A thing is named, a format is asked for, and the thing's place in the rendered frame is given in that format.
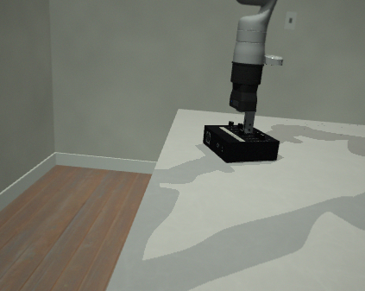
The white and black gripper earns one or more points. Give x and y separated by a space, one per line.
246 74

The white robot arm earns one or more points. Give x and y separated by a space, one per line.
254 28

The black lighting desk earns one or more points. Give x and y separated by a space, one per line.
233 146

